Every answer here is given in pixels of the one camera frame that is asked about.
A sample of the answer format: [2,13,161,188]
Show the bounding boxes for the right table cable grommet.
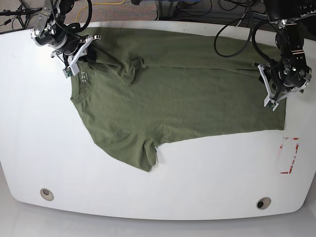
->
[256,197,272,210]

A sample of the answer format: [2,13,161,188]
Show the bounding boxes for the yellow cable on floor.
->
[76,0,126,23]

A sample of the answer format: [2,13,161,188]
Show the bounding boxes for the table cable grommet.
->
[256,197,272,210]
[40,189,54,201]

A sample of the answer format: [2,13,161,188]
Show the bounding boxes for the black tripod stand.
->
[0,0,42,31]

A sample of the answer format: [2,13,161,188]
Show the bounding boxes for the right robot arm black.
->
[31,0,101,78]

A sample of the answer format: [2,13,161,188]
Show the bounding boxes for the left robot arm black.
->
[251,0,316,110]

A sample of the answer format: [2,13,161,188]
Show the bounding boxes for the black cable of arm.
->
[213,0,282,67]
[56,0,93,35]

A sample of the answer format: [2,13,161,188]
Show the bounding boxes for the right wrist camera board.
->
[63,69,73,78]

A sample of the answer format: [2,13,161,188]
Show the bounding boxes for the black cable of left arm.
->
[213,0,282,67]

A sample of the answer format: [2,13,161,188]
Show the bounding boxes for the olive green T-shirt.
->
[71,27,285,171]

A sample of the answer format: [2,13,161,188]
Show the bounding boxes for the red tape rectangle marking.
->
[276,137,299,174]

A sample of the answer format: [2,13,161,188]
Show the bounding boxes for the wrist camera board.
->
[63,69,73,78]
[267,102,276,111]

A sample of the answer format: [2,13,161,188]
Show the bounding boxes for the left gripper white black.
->
[253,62,304,110]

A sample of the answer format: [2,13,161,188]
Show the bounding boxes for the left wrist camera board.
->
[267,102,276,111]

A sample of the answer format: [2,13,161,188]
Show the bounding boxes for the left table cable grommet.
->
[40,189,54,201]

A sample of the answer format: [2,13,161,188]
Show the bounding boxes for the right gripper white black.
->
[51,35,101,77]

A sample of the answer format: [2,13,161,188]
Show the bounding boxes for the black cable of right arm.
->
[56,0,93,35]

